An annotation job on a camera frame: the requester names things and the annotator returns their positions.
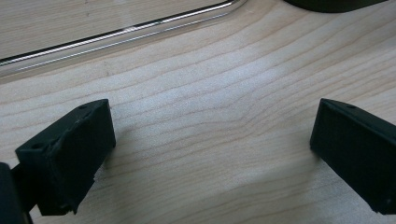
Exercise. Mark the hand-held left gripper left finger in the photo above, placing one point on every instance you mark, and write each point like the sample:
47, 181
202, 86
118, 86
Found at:
71, 149

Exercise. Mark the dark rounded object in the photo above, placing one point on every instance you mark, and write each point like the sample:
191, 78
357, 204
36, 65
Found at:
330, 4

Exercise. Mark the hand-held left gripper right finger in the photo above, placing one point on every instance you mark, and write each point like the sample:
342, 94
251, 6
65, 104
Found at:
355, 149

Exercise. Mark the clear plastic tray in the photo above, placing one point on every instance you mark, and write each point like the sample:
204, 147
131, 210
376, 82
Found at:
93, 25

